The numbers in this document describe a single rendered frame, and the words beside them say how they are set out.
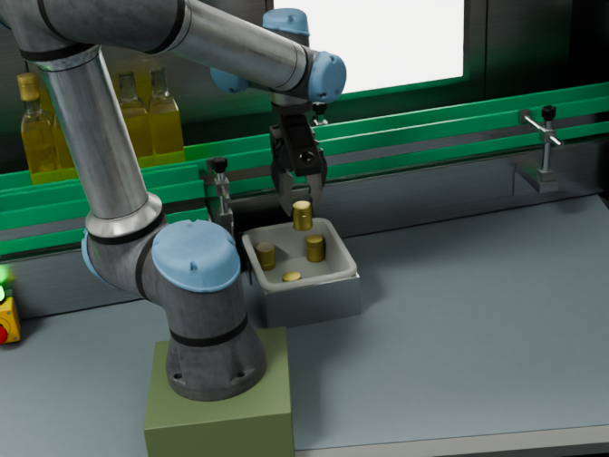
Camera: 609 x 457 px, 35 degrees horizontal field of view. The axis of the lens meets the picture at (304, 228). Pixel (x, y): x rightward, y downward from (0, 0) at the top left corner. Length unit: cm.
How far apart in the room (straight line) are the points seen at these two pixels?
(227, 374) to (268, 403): 7
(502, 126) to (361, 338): 59
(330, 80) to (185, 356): 45
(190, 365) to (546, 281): 73
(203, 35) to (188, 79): 71
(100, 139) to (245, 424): 45
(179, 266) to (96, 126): 22
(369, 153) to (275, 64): 60
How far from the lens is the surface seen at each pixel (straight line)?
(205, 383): 141
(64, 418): 159
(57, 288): 181
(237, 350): 140
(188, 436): 141
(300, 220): 172
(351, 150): 191
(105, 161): 136
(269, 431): 140
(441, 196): 200
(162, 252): 134
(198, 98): 197
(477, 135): 200
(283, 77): 139
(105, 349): 172
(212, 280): 133
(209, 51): 128
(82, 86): 131
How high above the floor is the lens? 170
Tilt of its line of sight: 28 degrees down
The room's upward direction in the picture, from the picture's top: 4 degrees counter-clockwise
